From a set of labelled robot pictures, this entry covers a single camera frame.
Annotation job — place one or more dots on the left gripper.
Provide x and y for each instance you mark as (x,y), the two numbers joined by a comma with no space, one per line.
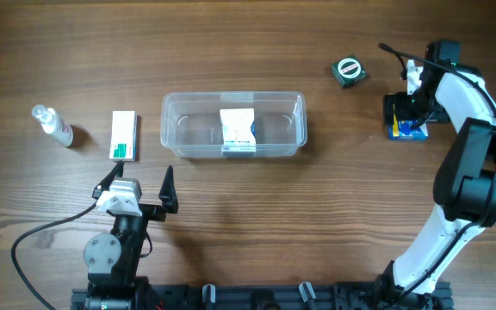
(152,211)

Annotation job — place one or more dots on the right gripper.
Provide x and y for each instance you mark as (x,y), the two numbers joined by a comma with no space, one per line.
(393,105)

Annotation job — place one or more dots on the blue yellow VapoDrops box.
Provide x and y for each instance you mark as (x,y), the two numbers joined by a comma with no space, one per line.
(402,130)

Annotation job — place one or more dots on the white green box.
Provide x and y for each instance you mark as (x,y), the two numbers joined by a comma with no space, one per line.
(123,143)

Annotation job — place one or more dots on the green round-label box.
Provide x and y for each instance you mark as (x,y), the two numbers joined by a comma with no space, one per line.
(348,71)

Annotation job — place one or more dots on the white medicine box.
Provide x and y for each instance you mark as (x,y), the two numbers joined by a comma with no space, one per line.
(238,131)

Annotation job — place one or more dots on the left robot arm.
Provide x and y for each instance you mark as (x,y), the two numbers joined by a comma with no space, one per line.
(113,258)

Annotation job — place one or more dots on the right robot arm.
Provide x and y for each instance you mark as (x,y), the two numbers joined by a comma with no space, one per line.
(440,88)

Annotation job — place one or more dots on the clear plastic container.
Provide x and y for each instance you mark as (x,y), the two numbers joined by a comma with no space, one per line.
(191,125)

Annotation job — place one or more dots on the white spray bottle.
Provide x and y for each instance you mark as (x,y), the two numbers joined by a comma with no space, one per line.
(53,124)

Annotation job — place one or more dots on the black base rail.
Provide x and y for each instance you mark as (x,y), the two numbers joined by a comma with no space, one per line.
(336,296)

